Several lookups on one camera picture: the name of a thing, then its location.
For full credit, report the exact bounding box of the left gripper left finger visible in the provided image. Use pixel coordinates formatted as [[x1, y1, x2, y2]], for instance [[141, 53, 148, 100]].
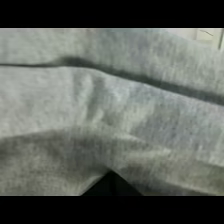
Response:
[[83, 169, 114, 197]]

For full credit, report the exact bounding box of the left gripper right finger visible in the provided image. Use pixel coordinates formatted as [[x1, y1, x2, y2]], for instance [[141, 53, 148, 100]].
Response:
[[111, 169, 145, 197]]

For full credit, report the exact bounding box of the grey sweatshirt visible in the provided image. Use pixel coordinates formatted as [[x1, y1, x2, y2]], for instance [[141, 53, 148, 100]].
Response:
[[0, 27, 224, 197]]

